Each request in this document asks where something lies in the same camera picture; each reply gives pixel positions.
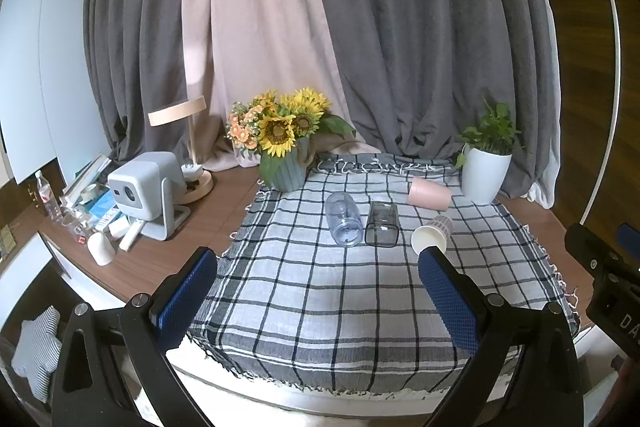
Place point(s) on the grey curtain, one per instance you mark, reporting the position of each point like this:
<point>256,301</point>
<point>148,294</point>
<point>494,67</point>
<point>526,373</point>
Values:
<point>430,32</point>
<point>135,32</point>

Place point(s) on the clear water bottle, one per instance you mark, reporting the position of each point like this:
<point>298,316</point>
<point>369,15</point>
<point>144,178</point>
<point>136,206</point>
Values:
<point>46,197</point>

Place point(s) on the wooden desk lamp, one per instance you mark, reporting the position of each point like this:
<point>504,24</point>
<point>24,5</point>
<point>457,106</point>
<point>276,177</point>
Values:
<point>192,142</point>

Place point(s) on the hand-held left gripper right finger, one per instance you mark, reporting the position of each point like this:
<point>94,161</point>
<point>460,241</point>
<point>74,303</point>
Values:
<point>447,302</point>

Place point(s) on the white cabinet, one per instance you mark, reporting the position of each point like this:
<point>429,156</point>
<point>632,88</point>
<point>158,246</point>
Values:
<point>40,72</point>

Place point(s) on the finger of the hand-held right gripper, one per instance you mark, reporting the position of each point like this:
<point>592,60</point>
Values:
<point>595,254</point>

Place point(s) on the white remote control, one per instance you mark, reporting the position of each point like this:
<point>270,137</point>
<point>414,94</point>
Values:
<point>130,234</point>

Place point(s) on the stack of books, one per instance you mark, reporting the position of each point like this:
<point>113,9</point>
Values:
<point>87,174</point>

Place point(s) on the pink cup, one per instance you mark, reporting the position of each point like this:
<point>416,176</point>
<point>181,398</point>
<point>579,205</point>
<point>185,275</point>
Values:
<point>430,194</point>

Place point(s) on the clear blue plastic cup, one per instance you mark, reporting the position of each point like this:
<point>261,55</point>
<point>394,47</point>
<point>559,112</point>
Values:
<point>344,219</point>

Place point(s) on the pink curtain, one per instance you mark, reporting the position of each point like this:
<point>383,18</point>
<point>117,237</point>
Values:
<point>260,32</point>

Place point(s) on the sunflower bouquet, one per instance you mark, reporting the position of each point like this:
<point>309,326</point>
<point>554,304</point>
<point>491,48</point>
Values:
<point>277,129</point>

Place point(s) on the tape roll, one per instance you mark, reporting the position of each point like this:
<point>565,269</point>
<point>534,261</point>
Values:
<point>90,193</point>

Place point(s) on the green plant in white pot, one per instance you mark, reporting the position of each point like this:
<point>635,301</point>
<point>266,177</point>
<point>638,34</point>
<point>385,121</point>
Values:
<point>485,174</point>

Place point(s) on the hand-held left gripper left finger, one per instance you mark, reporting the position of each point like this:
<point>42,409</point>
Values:
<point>187,292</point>

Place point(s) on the checked grey white cloth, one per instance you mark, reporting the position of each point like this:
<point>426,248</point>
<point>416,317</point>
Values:
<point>320,302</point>

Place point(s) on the striped star pillow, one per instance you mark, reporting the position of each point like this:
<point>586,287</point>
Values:
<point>35,352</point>

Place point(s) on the small white cylinder container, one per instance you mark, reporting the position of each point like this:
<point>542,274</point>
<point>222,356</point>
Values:
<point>101,249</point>

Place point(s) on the clear grey square cup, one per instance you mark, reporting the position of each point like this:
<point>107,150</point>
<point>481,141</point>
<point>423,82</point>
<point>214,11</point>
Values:
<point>381,227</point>

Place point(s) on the teal ribbed vase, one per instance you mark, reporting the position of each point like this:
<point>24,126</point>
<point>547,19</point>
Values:
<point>287,169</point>

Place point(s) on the white paper cup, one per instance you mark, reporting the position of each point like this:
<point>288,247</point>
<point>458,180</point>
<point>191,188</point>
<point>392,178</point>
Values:
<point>434,233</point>

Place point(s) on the white projector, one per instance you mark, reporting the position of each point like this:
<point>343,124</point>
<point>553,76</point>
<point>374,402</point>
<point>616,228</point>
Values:
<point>142,187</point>

